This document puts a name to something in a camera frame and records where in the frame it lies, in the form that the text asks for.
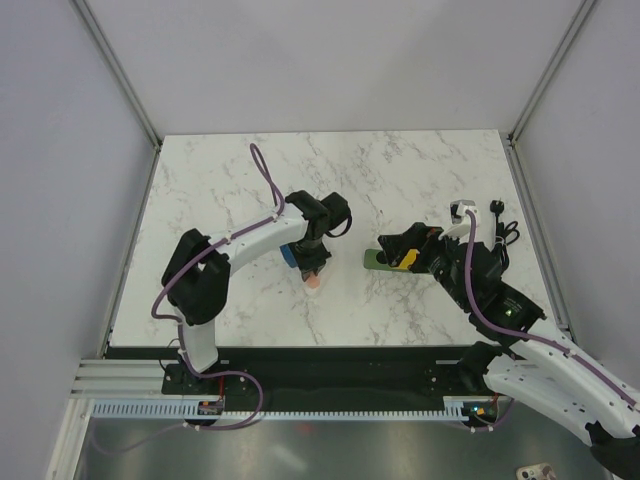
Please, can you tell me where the left aluminium frame post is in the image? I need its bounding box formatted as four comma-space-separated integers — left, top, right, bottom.
69, 0, 163, 152

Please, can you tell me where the black power strip cord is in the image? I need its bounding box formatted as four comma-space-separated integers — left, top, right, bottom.
487, 199, 521, 271

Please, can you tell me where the white cable duct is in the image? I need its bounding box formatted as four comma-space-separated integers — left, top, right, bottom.
91, 398, 468, 422

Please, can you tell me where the white power strip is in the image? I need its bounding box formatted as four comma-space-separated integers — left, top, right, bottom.
303, 259, 334, 297

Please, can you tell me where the pink charger plug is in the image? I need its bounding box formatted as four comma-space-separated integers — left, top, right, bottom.
305, 273, 321, 290

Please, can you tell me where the blue cube adapter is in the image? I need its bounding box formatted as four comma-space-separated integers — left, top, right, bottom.
280, 244, 298, 268

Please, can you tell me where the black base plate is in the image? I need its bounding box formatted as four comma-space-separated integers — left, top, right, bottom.
162, 346, 492, 412

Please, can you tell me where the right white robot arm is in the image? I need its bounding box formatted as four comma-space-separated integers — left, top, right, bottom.
378, 216, 639, 479

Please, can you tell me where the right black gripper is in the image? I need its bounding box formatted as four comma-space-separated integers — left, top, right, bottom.
377, 222, 472, 310

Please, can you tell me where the yellow cube adapter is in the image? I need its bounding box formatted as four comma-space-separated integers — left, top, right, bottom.
397, 249, 419, 270

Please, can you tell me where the aluminium frame post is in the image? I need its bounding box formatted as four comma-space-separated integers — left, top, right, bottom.
505, 0, 600, 148
69, 0, 163, 152

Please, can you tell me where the green power strip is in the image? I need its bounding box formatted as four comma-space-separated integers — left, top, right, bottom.
363, 249, 430, 275

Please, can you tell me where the right aluminium frame post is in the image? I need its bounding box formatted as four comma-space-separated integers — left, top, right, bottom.
505, 0, 600, 148

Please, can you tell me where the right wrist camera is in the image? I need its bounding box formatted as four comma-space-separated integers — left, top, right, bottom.
440, 200, 481, 239

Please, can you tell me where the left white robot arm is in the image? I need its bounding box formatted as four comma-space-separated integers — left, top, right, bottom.
151, 190, 352, 393

